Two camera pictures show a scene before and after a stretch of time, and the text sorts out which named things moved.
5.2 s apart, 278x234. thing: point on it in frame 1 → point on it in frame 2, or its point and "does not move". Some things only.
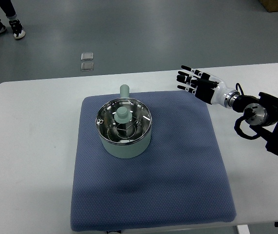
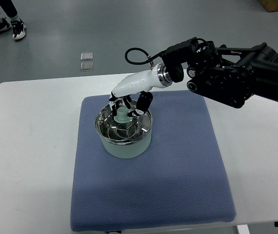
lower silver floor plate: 87,66 does not move
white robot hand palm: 222,95 → 143,81
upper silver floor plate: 87,56 does not move
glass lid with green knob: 123,121 does not move
